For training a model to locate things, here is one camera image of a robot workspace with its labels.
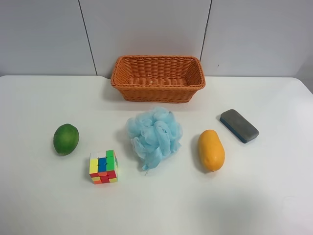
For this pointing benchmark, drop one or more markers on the light blue bath pouf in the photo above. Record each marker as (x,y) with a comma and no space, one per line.
(155,135)

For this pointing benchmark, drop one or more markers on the yellow mango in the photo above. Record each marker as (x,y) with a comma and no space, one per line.
(211,150)

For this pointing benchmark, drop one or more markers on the orange wicker basket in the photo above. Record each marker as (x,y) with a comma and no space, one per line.
(158,78)

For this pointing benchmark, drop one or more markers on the green lemon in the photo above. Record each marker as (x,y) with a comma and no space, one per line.
(65,139)

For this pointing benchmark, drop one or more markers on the multicoloured puzzle cube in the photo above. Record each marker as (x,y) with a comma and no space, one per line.
(103,167)

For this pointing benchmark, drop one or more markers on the grey blue board eraser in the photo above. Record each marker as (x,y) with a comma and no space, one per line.
(239,126)

